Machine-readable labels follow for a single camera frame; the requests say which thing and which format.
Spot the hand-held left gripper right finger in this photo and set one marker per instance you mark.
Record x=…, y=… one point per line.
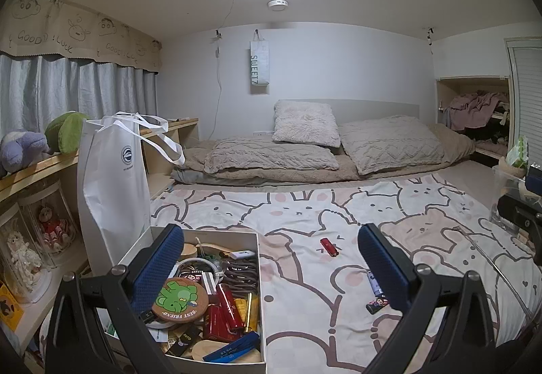
x=385, y=268

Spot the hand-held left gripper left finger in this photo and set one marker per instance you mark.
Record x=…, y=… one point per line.
x=157, y=268

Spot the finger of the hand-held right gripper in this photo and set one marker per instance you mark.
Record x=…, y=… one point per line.
x=518, y=209
x=534, y=181

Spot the purple printed lighter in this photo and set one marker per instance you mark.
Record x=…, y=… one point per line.
x=373, y=283

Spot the black printed lighter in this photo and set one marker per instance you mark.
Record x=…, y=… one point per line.
x=376, y=305

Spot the red lighter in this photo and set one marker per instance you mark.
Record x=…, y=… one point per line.
x=328, y=247

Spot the white cardboard box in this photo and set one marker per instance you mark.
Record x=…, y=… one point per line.
x=220, y=236

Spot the clear plastic container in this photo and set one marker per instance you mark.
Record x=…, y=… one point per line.
x=506, y=192

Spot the green tissue pack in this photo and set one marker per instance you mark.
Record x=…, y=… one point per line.
x=518, y=152

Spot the round elephant cork coaster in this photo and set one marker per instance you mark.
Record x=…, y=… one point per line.
x=182, y=298

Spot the black packet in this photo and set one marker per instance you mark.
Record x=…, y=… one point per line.
x=186, y=338

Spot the red glossy tube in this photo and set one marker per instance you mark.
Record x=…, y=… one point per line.
x=228, y=306

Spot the red cigarette pack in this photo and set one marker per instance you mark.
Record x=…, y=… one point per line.
x=216, y=325

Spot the brown hair claw clip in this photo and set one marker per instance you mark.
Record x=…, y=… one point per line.
x=241, y=276

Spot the white usb adapter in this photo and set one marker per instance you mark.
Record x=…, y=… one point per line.
x=243, y=254

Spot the white paper bag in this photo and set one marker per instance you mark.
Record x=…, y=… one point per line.
x=114, y=188

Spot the yellow foil packet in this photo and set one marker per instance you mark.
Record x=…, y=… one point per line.
x=240, y=307

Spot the pink clothes pile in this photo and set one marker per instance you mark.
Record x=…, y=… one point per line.
x=470, y=107

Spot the gold wrapped bars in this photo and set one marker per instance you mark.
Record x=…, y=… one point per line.
x=253, y=312

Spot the cartoon animal print bedsheet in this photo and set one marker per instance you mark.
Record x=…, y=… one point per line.
x=296, y=209

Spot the blue stapler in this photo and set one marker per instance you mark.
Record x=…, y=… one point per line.
x=233, y=346

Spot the red dressed doll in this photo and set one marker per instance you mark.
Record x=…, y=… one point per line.
x=53, y=228

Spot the beige fleece duvet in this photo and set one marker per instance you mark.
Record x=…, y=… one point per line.
x=194, y=158

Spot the doll in clear case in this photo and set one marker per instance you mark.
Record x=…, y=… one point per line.
x=63, y=196

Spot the wooden wardrobe niche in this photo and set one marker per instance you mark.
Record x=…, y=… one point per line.
x=465, y=84

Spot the beige knit pillow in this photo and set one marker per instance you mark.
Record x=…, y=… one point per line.
x=389, y=143

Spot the white dressed doll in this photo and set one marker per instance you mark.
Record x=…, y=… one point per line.
x=21, y=257

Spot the yellow printed box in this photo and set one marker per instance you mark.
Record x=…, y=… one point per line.
x=9, y=308

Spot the wooden shelf unit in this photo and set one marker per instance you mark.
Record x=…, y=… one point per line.
x=42, y=166

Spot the folded beige quilt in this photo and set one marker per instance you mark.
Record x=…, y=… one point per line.
x=271, y=156

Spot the green plush toy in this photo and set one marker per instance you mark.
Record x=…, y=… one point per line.
x=65, y=133

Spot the fluffy beige pillow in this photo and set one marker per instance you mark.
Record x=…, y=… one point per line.
x=305, y=122

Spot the purple plush toy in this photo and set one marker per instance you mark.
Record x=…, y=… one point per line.
x=23, y=152

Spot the grey curtain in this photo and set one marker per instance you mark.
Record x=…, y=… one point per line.
x=63, y=94

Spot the hanging white tote bag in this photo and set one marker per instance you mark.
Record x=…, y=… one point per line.
x=259, y=65

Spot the cartoon printed beige valance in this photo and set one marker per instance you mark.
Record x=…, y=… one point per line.
x=76, y=35

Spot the white smoke detector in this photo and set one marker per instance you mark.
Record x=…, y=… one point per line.
x=278, y=4

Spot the white wall outlet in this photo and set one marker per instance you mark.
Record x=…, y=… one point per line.
x=262, y=133

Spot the black wall hook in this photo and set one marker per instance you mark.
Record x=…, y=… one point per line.
x=430, y=35

